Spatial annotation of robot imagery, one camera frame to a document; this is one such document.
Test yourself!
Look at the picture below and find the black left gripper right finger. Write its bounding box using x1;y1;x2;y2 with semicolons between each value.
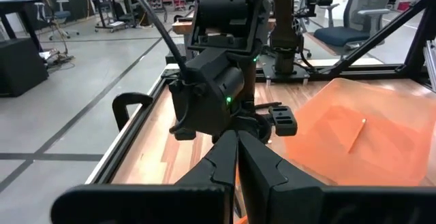
238;130;324;224

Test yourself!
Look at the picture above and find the white blue office chair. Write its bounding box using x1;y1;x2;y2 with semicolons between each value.
33;0;80;42

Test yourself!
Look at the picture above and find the black table clamp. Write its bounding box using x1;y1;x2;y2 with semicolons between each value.
112;92;155;132

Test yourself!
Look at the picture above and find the blue grey office chair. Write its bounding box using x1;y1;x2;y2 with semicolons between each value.
312;0;399;52

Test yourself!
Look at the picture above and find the black upright frame post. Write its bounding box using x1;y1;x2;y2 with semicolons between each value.
403;7;436;79

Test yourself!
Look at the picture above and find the black table end rail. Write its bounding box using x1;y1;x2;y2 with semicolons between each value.
255;63;436;82

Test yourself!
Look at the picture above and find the black cabinet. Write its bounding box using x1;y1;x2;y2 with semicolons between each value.
0;37;49;98

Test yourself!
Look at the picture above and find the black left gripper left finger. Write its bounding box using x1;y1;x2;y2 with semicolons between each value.
175;130;238;188

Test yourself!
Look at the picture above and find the black desk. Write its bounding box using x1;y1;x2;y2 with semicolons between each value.
0;0;44;53

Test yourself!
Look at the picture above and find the black diagonal frame strut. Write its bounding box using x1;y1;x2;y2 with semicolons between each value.
326;0;436;77

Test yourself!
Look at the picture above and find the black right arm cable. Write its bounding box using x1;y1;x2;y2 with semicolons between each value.
127;0;190;82

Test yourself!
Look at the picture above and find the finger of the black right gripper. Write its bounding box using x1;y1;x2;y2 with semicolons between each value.
268;105;298;138
173;127;198;142

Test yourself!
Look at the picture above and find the orange translucent plastic bin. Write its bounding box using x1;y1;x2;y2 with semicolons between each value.
284;77;436;187

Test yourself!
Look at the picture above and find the black table edge rail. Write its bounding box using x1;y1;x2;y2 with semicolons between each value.
84;69;178;185

